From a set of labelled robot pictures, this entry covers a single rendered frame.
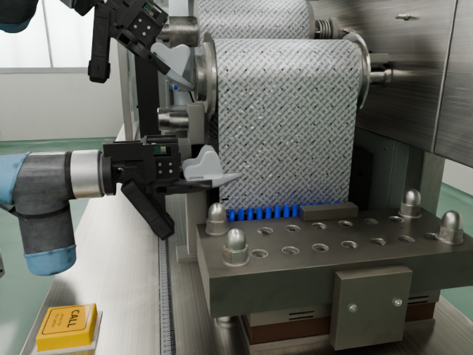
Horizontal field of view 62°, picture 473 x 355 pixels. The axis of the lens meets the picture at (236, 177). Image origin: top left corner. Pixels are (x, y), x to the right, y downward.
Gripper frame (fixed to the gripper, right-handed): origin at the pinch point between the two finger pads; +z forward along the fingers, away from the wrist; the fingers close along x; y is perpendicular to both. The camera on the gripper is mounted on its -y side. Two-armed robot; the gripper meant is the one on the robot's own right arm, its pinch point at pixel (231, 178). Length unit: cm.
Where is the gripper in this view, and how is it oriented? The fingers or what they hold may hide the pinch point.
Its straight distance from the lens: 65.7
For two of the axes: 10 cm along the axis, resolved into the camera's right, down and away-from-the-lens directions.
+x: -1.9, -3.0, 9.3
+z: 9.8, -0.6, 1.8
